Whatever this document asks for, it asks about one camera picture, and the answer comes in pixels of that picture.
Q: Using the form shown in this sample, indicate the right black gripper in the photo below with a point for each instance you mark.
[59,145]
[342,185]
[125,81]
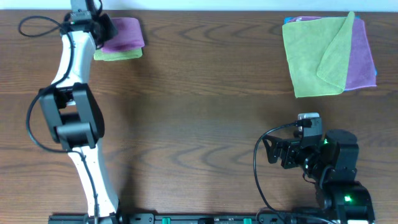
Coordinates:
[286,153]

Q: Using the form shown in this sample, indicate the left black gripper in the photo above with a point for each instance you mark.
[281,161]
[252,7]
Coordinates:
[101,30]

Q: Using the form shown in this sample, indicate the purple microfiber cloth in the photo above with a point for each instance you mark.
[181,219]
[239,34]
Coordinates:
[129,36]

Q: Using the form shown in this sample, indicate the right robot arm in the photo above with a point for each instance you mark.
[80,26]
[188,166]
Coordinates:
[330,160]

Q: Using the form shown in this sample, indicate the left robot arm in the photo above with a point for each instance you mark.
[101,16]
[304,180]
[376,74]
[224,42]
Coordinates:
[73,116]

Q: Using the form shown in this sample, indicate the folded green cloth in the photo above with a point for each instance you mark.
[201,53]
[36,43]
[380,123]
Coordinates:
[109,57]

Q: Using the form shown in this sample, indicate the flat green cloth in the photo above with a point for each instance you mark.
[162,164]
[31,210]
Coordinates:
[318,53]

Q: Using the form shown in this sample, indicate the lower purple cloth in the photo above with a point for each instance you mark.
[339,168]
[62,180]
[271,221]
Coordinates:
[361,70]

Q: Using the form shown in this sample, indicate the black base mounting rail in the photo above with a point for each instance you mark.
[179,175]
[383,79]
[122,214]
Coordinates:
[149,218]

